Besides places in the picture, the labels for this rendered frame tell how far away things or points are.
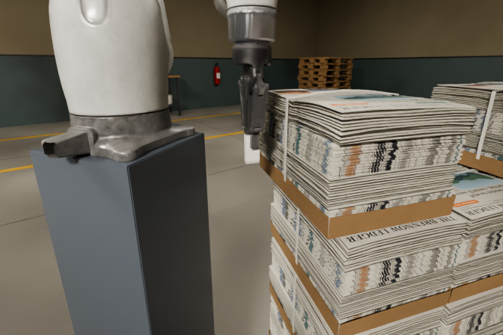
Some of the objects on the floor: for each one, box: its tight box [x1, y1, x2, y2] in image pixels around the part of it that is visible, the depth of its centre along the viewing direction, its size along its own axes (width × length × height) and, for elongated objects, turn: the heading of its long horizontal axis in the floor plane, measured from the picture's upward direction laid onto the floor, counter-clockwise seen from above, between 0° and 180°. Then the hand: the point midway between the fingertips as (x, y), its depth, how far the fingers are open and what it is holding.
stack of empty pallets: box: [297, 57, 353, 90], centre depth 725 cm, size 126×86×130 cm
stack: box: [269, 163, 503, 335], centre depth 92 cm, size 39×117×83 cm, turn 107°
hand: (251, 146), depth 57 cm, fingers closed
